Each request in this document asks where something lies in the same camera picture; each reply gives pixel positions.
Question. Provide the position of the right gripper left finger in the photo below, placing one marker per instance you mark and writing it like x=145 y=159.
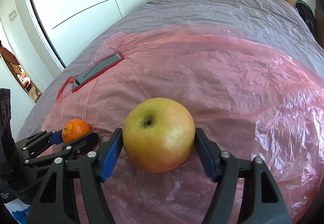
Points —
x=71 y=191

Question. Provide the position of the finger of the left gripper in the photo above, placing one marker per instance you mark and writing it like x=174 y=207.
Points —
x=33 y=146
x=69 y=151

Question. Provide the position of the mandarin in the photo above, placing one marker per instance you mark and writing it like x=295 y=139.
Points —
x=74 y=129

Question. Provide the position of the yellow-red apple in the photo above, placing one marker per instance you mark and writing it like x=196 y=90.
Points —
x=158 y=135

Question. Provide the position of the smartphone in red case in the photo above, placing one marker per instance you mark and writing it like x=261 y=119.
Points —
x=91 y=73

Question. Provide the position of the grey bed cover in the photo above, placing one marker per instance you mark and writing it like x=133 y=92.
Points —
x=271 y=22

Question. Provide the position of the wooden drawer cabinet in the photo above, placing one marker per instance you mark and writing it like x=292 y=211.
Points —
x=319 y=17

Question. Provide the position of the black backpack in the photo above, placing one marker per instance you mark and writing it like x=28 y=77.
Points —
x=307 y=15

